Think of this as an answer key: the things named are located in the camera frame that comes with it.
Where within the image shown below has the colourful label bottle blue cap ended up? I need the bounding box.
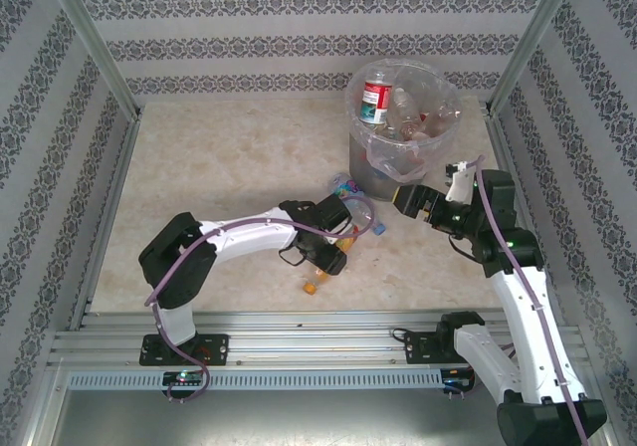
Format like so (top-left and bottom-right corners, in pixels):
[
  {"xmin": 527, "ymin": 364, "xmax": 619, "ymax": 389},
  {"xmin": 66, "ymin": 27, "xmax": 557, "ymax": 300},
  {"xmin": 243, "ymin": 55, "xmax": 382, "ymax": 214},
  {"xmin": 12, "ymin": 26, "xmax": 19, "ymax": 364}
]
[{"xmin": 326, "ymin": 172, "xmax": 388, "ymax": 237}]

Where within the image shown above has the orange juice bottle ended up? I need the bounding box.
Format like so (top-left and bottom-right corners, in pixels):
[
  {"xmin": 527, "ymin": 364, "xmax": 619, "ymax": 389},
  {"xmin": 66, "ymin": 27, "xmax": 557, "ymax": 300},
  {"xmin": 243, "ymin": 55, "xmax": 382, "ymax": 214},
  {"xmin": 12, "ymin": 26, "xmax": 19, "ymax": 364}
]
[{"xmin": 302, "ymin": 224, "xmax": 360, "ymax": 297}]

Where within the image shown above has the red teal label bottle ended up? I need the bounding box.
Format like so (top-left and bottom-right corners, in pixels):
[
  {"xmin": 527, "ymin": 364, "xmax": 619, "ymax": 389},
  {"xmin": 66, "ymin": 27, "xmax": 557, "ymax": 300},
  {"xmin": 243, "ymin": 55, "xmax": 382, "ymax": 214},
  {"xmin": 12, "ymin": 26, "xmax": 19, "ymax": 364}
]
[{"xmin": 358, "ymin": 65, "xmax": 397, "ymax": 126}]

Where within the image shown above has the grey round waste bin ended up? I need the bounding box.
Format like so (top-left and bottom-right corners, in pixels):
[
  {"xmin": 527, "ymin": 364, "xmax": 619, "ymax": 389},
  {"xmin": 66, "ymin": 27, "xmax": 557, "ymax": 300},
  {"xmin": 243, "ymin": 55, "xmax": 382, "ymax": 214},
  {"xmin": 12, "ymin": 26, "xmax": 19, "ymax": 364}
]
[{"xmin": 345, "ymin": 58, "xmax": 463, "ymax": 203}]

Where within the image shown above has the clear plastic bin liner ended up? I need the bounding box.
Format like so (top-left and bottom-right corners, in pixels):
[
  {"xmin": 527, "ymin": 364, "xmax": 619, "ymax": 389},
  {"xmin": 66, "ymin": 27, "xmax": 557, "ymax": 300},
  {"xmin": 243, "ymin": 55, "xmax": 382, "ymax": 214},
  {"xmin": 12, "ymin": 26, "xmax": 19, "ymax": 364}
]
[{"xmin": 345, "ymin": 58, "xmax": 463, "ymax": 181}]

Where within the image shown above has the aluminium mounting beam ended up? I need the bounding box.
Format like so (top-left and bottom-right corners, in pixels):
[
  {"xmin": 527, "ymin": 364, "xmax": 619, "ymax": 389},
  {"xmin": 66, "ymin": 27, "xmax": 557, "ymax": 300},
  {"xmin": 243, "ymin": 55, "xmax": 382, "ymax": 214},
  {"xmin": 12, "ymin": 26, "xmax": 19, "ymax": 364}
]
[{"xmin": 47, "ymin": 310, "xmax": 591, "ymax": 368}]

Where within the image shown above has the metal sheet panel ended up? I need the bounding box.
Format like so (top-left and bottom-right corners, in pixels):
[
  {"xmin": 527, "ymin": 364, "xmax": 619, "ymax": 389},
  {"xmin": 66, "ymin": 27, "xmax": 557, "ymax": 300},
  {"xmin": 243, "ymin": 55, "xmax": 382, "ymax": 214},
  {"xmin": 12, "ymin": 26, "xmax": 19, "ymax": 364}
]
[{"xmin": 29, "ymin": 365, "xmax": 616, "ymax": 446}]

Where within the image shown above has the small circuit board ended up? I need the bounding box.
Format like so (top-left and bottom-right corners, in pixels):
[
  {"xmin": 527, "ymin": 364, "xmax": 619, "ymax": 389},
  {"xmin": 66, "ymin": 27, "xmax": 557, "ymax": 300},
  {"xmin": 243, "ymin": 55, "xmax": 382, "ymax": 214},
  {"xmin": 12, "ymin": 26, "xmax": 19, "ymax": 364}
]
[
  {"xmin": 162, "ymin": 370, "xmax": 206, "ymax": 386},
  {"xmin": 441, "ymin": 367, "xmax": 477, "ymax": 392}
]

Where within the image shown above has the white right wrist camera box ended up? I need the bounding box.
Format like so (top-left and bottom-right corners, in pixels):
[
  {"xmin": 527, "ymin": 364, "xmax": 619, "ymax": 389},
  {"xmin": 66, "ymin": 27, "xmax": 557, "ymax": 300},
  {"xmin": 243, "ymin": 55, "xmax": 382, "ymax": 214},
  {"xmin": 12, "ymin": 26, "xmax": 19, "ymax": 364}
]
[{"xmin": 444, "ymin": 160, "xmax": 482, "ymax": 202}]

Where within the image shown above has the aluminium side rail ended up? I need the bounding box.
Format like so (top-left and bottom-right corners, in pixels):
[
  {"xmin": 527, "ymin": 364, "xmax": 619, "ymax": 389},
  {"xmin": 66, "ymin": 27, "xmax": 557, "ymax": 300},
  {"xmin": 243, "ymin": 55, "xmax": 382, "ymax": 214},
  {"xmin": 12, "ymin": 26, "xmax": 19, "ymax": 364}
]
[
  {"xmin": 485, "ymin": 107, "xmax": 581, "ymax": 328},
  {"xmin": 67, "ymin": 114, "xmax": 143, "ymax": 331}
]

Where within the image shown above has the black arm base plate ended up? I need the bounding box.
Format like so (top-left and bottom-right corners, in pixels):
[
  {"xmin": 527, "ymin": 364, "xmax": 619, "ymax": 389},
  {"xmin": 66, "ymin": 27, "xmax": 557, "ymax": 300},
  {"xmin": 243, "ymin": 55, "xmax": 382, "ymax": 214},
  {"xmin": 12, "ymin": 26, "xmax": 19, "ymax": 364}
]
[
  {"xmin": 138, "ymin": 334, "xmax": 230, "ymax": 366},
  {"xmin": 402, "ymin": 331, "xmax": 469, "ymax": 365}
]

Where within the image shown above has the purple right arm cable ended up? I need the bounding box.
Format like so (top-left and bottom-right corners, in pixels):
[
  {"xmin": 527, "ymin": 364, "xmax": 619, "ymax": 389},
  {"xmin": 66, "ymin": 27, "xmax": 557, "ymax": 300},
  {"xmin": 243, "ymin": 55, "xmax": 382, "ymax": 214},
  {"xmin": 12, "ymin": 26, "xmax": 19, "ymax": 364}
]
[{"xmin": 442, "ymin": 154, "xmax": 588, "ymax": 446}]

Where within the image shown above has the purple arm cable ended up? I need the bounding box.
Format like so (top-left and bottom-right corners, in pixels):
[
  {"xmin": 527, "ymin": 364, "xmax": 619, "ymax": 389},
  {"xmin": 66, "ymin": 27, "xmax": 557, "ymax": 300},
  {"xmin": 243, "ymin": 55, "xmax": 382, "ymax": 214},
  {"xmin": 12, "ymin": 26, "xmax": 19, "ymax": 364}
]
[
  {"xmin": 146, "ymin": 194, "xmax": 374, "ymax": 402},
  {"xmin": 442, "ymin": 154, "xmax": 588, "ymax": 446}
]

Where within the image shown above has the grey slotted cable duct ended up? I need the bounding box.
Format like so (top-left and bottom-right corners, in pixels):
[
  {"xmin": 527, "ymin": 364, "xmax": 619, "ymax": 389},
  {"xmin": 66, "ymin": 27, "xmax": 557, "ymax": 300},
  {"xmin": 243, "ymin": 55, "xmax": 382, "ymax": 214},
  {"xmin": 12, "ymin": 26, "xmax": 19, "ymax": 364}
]
[{"xmin": 67, "ymin": 369, "xmax": 444, "ymax": 391}]

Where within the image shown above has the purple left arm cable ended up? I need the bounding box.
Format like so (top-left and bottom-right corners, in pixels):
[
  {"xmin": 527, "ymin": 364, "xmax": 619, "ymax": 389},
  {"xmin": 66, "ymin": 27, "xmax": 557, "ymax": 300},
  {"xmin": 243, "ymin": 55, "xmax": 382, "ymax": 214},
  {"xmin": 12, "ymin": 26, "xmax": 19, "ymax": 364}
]
[{"xmin": 146, "ymin": 194, "xmax": 374, "ymax": 402}]

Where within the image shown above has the aluminium frame post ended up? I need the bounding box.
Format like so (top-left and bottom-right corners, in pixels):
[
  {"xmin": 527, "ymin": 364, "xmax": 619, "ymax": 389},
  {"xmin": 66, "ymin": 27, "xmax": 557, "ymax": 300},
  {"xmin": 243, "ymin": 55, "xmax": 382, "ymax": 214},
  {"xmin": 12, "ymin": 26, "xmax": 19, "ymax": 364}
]
[
  {"xmin": 42, "ymin": 0, "xmax": 143, "ymax": 118},
  {"xmin": 485, "ymin": 0, "xmax": 581, "ymax": 113}
]

